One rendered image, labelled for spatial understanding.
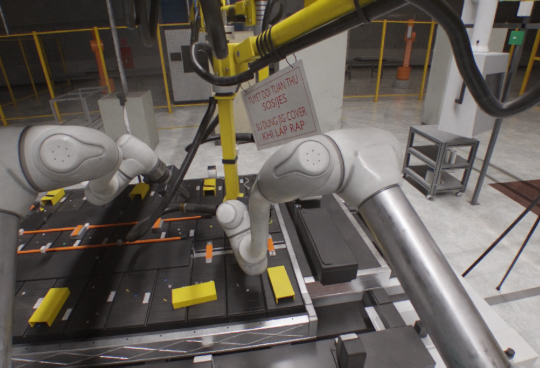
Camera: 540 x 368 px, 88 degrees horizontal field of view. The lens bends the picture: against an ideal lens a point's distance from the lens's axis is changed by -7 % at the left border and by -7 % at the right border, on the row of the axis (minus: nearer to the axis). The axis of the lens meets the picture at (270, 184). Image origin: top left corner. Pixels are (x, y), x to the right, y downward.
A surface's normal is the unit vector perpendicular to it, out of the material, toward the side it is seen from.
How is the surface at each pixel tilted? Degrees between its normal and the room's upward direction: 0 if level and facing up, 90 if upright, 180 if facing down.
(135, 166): 100
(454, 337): 61
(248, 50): 90
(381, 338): 0
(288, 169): 81
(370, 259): 0
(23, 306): 0
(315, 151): 52
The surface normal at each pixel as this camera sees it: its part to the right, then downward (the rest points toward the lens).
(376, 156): 0.24, -0.42
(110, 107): 0.15, 0.44
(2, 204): 0.85, 0.17
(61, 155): 0.38, 0.07
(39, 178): 0.15, 0.65
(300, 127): -0.75, 0.32
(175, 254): -0.02, -0.89
